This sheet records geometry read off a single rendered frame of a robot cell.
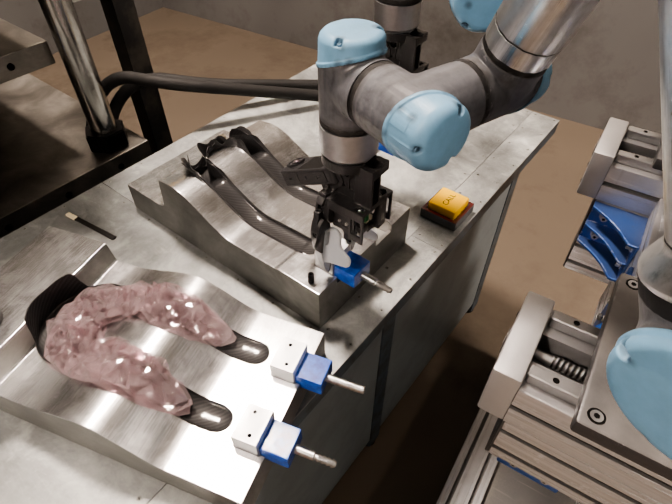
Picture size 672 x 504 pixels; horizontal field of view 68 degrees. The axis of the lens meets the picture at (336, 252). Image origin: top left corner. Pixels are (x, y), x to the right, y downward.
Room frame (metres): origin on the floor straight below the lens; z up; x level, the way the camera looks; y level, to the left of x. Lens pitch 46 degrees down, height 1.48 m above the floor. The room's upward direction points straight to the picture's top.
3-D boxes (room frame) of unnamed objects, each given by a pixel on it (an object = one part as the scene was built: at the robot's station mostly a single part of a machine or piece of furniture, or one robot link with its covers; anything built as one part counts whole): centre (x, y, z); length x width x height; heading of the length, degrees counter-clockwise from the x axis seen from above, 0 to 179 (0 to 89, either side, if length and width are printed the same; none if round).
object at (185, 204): (0.74, 0.14, 0.87); 0.50 x 0.26 x 0.14; 52
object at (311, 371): (0.36, 0.02, 0.86); 0.13 x 0.05 x 0.05; 69
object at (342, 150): (0.54, -0.02, 1.13); 0.08 x 0.08 x 0.05
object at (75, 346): (0.41, 0.29, 0.90); 0.26 x 0.18 x 0.08; 69
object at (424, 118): (0.46, -0.09, 1.21); 0.11 x 0.11 x 0.08; 34
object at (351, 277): (0.52, -0.03, 0.90); 0.13 x 0.05 x 0.05; 52
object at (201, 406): (0.40, 0.28, 0.88); 0.34 x 0.15 x 0.07; 69
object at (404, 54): (0.83, -0.11, 1.09); 0.09 x 0.08 x 0.12; 52
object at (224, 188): (0.72, 0.14, 0.92); 0.35 x 0.16 x 0.09; 52
